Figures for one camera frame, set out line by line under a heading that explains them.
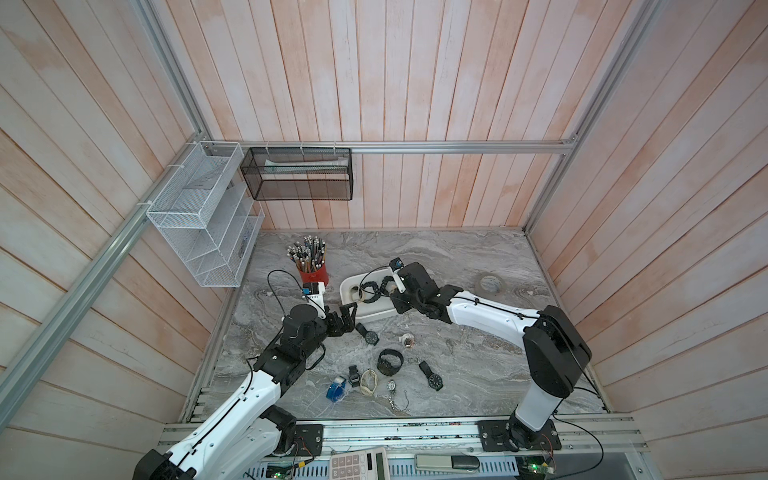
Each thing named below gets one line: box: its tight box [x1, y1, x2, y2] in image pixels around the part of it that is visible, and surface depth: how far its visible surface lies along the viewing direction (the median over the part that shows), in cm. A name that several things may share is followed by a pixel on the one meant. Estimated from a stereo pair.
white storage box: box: [339, 267, 397, 320], surface depth 100 cm
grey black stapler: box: [414, 454, 481, 472], surface depth 69 cm
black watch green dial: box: [419, 360, 444, 392], surface depth 85 cm
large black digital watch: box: [377, 348, 404, 377], surface depth 84 cm
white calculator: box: [329, 447, 390, 480], surface depth 70 cm
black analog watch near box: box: [355, 322, 380, 346], surface depth 92 cm
